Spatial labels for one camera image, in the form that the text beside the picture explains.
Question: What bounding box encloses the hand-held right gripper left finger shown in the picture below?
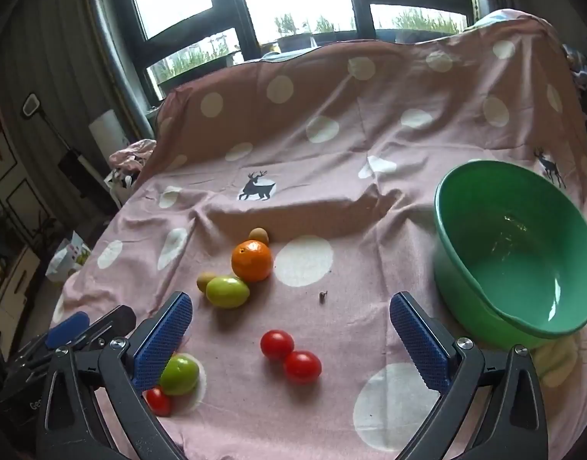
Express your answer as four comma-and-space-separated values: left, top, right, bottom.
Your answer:
37, 291, 195, 460

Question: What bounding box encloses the crumpled pink cloth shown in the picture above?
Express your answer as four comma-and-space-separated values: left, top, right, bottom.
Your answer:
109, 139, 157, 173

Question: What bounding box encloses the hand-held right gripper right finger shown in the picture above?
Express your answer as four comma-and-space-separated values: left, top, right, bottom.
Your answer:
388, 291, 548, 460

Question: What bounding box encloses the white plastic bag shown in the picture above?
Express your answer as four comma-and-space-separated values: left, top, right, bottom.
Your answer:
45, 231, 93, 283

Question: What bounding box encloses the black-and-white patterned bag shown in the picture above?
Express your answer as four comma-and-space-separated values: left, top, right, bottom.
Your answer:
106, 168, 141, 207

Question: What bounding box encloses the green jujube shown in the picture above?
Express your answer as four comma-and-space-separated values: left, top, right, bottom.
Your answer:
158, 353, 200, 396
206, 275, 251, 309

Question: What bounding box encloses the green plastic bowl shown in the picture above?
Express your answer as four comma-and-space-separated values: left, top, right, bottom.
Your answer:
434, 159, 587, 350

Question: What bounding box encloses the pile of colourful cloths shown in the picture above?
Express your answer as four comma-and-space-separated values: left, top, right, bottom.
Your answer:
562, 43, 587, 97

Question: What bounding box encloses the black floor mop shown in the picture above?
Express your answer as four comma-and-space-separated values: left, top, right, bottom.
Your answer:
21, 93, 112, 192

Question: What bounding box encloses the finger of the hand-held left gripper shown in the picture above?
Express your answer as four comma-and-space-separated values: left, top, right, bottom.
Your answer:
58, 305, 137, 352
15, 311, 90, 366

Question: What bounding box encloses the pink polka-dot deer bedsheet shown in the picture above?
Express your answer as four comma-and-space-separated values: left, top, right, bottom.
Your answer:
51, 8, 587, 460

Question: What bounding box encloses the red cherry tomato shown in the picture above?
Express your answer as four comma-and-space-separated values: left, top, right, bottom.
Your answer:
145, 387, 172, 417
283, 350, 322, 384
260, 330, 295, 361

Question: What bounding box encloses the orange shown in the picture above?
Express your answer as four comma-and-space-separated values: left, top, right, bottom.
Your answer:
231, 240, 274, 283

